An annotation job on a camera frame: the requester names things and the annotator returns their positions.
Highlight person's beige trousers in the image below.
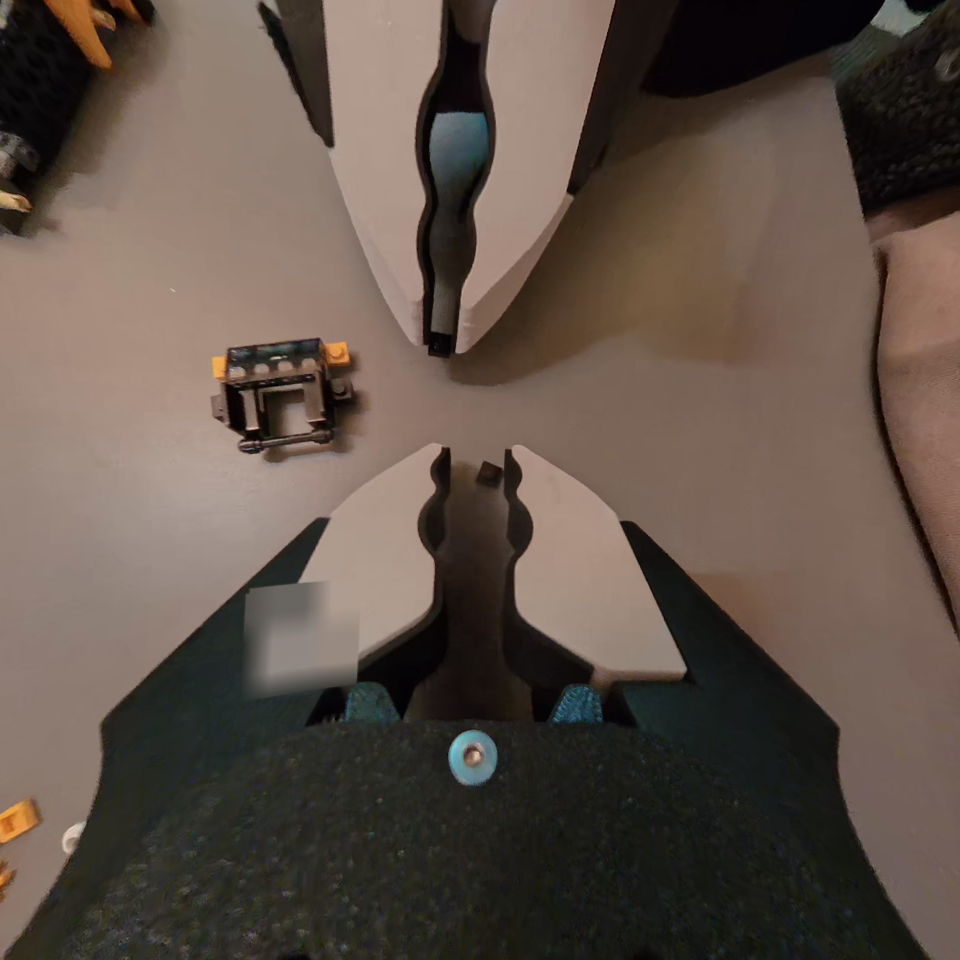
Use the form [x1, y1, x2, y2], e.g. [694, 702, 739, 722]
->
[868, 212, 960, 639]

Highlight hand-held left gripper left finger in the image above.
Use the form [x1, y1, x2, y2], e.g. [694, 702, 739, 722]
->
[298, 442, 453, 714]

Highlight pile of small lego pieces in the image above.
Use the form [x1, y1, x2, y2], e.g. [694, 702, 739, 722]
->
[0, 797, 90, 905]

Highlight person's black sweater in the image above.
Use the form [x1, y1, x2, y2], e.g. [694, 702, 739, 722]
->
[834, 3, 960, 220]

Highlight black lego windshield assembly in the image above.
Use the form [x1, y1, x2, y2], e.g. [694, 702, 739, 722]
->
[211, 337, 355, 455]

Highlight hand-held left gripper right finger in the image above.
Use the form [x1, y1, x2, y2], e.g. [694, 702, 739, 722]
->
[502, 444, 690, 710]

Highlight orange and black lego car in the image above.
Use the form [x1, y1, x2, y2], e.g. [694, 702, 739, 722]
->
[0, 0, 157, 240]

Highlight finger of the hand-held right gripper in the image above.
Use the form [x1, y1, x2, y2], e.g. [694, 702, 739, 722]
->
[450, 0, 618, 357]
[322, 0, 451, 349]

